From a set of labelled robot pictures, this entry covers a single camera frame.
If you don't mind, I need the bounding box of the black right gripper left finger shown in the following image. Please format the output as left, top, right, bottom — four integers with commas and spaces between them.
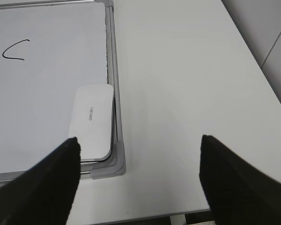
0, 137, 81, 225

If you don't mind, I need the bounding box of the white whiteboard eraser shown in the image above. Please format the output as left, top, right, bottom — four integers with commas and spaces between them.
68, 84, 114, 162

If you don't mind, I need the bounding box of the whiteboard with aluminium frame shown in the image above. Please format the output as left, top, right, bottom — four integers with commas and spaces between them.
0, 0, 126, 187

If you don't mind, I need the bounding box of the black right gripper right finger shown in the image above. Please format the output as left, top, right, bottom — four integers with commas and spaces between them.
199, 135, 281, 225

